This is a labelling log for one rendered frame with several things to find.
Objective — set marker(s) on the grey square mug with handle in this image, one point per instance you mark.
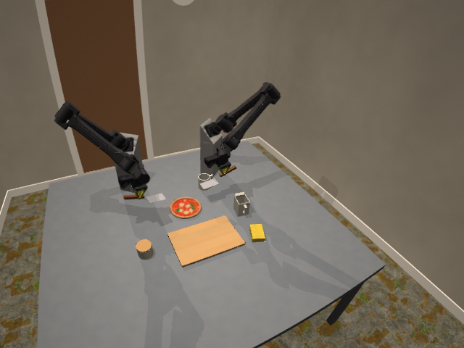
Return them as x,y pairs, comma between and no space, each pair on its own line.
241,204

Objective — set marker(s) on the wooden cutting board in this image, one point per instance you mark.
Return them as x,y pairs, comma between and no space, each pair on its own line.
204,240

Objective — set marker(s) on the yellow sponge block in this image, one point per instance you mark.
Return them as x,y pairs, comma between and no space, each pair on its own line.
257,233

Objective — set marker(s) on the white spatula with wooden handle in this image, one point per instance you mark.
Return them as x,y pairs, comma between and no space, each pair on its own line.
212,182

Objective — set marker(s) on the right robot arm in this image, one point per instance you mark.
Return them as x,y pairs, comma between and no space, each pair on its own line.
109,142

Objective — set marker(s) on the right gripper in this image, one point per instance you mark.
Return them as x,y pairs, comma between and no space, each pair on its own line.
142,188

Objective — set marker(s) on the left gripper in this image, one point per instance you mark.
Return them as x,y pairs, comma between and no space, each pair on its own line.
223,167

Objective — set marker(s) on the margherita pizza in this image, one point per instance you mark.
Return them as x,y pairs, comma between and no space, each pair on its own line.
185,207

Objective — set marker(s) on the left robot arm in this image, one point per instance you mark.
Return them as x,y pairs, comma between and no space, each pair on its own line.
258,102

